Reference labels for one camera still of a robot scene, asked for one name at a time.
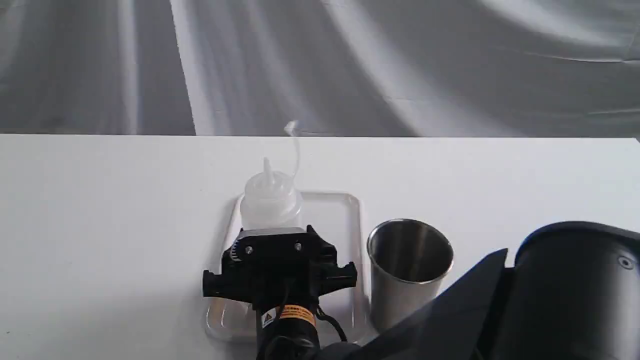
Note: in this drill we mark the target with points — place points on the white plastic tray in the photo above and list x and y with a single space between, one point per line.
337 218

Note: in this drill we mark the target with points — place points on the translucent squeeze bottle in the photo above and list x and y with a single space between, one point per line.
271 199

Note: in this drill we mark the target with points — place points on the stainless steel cup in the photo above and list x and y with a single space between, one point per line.
408 261

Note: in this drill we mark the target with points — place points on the grey backdrop cloth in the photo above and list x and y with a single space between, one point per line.
356 68

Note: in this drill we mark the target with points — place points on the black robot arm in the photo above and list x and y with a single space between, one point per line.
571 294

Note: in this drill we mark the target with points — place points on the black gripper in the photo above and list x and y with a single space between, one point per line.
264 267

